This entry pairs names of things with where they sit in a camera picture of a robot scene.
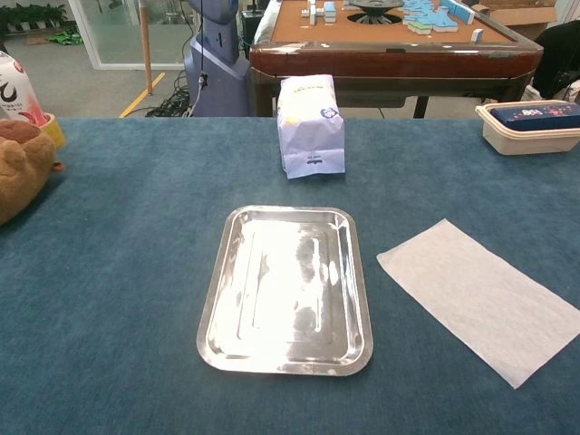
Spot white paper sheet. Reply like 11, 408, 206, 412
376, 218, 580, 390

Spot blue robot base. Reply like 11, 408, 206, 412
183, 0, 251, 118

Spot silver metal tray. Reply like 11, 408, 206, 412
196, 204, 374, 378

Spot white paper bag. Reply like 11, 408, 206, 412
276, 73, 346, 180

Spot brown mahjong table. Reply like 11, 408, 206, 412
248, 0, 545, 120

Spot blue table cloth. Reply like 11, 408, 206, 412
0, 117, 580, 435

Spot small mahjong tile cluster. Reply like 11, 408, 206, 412
301, 0, 339, 26

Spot orange wooden pole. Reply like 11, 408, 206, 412
138, 0, 154, 96

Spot black mahjong table dome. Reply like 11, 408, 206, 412
347, 0, 405, 24

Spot heaped mahjong tile pile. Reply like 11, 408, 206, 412
402, 0, 459, 36

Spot beige plastic container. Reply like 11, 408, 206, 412
474, 101, 580, 157

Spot yellow cup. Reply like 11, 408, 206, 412
39, 112, 67, 150

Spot dark blue box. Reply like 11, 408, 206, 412
491, 102, 580, 132

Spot long mahjong tile row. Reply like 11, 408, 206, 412
441, 0, 476, 24

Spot brown plush toy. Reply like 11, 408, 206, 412
0, 118, 67, 227

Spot white framed glass partition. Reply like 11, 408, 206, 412
67, 0, 194, 72

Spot green floor object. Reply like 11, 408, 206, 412
47, 27, 83, 46

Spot white red drink bottle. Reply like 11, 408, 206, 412
0, 50, 51, 128

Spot cardboard box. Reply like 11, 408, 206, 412
470, 0, 559, 42

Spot black clothing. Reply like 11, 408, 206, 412
532, 20, 580, 101

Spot green potted plants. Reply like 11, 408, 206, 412
0, 3, 69, 33

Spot black floor cable bundle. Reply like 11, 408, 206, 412
144, 70, 197, 119

